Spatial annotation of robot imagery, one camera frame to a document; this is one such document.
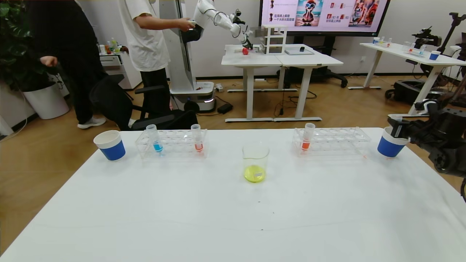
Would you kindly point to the person in white shirt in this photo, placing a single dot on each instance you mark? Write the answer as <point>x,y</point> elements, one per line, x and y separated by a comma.
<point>145,40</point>

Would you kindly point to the blue white paper cup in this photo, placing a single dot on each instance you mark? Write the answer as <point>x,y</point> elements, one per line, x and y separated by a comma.
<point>113,149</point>
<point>389,147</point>

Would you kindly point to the white cabinet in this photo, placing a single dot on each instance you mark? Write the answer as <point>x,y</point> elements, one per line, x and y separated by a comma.
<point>120,71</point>

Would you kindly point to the glass beaker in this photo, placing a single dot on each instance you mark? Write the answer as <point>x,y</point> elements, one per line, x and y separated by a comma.
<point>255,174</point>

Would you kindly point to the black office chair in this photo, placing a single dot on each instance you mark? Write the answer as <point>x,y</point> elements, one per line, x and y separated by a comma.
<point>113,102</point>

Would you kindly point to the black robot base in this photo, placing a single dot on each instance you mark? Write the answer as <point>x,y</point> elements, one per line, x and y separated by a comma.
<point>407,92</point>

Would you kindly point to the large wall display screen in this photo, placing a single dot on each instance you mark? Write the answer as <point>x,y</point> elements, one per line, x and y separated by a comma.
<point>324,14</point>

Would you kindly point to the large green potted plant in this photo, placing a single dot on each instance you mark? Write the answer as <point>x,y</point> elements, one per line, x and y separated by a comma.
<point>14,43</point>

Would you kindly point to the white plant pot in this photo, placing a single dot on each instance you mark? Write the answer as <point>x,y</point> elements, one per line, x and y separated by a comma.
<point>45,102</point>

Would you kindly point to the red apple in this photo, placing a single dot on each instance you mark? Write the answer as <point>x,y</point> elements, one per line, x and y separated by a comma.
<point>245,51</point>

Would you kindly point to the grey flat tray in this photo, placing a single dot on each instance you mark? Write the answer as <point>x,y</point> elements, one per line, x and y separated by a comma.
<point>298,52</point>

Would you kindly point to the clear acrylic tube rack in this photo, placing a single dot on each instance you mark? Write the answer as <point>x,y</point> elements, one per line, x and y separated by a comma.
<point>176,147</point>
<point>338,145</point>

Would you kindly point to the black tripod stand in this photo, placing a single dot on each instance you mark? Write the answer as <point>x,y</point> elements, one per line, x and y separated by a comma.
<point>457,18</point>

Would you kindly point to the black display stand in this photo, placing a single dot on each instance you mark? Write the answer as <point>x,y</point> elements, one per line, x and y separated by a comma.
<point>320,74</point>

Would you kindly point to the white mobile robot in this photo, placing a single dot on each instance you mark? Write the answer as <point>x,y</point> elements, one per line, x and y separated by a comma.
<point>182,72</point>

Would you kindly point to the person in black clothes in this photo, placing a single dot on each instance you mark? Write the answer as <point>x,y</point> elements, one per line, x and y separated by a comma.
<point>65,36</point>

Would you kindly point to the test tube with red pigment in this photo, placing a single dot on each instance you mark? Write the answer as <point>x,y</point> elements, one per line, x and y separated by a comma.
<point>198,145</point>
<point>305,145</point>

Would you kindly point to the small blue paper cup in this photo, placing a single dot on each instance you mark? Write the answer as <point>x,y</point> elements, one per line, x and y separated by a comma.
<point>434,56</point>

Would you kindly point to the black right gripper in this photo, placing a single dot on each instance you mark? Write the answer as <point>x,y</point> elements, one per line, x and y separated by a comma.
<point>401,130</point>

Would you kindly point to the test tube with blue pigment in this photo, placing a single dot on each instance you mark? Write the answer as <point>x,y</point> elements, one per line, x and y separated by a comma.
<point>157,145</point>

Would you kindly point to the long white desk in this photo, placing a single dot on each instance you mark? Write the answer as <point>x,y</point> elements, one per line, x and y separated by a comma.
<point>397,51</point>

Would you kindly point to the white small drawer unit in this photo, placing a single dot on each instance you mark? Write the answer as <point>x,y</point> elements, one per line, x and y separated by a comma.
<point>273,40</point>

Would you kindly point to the white power strip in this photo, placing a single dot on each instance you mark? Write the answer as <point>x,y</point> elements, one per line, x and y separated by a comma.
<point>219,87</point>

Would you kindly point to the black power adapter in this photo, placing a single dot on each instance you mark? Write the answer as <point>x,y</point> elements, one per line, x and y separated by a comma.
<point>225,108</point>

